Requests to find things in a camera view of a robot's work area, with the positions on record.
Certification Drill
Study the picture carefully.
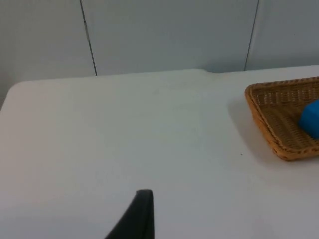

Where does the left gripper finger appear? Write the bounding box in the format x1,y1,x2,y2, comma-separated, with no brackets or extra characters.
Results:
104,189,157,239

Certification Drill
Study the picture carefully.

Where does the blue cube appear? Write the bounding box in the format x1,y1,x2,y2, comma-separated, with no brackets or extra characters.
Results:
298,100,319,140

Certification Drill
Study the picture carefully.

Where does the brown wicker basket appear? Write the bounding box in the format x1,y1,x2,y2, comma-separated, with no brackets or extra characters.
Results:
244,76,319,162

